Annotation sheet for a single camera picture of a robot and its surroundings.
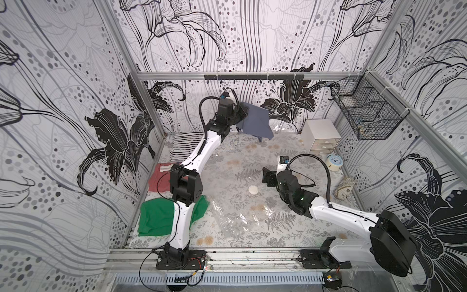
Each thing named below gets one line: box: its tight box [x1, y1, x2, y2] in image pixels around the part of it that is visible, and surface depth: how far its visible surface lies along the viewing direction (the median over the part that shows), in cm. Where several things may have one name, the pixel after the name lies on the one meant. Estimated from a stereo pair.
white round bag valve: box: [248, 184, 259, 195], surface depth 95 cm
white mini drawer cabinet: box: [300, 119, 342, 154], surface depth 105 cm
